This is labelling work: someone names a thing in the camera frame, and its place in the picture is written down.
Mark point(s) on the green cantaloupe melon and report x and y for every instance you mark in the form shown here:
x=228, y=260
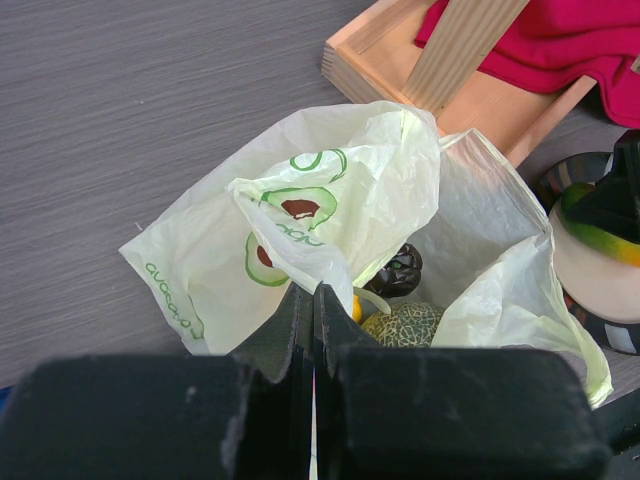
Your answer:
x=408, y=325

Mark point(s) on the green mango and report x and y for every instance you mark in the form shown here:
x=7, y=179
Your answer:
x=622, y=248

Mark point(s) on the green avocado plastic bag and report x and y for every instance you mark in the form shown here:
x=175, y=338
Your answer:
x=329, y=195

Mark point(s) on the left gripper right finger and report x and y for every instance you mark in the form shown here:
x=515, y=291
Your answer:
x=334, y=329

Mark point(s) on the black fruit plate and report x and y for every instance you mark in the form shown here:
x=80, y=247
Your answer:
x=601, y=292

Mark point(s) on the wooden clothes rack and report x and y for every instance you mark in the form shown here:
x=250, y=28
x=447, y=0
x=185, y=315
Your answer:
x=374, y=57

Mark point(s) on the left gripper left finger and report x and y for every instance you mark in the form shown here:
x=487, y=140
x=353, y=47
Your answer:
x=284, y=340

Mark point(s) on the red t-shirt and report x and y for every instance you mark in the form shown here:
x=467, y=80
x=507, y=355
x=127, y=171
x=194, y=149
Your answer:
x=553, y=43

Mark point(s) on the dark purple fruit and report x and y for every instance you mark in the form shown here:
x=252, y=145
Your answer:
x=400, y=276

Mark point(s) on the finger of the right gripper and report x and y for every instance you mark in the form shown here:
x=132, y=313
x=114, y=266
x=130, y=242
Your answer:
x=613, y=205

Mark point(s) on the yellow bell pepper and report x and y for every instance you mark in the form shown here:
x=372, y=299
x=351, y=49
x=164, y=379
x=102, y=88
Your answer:
x=357, y=313

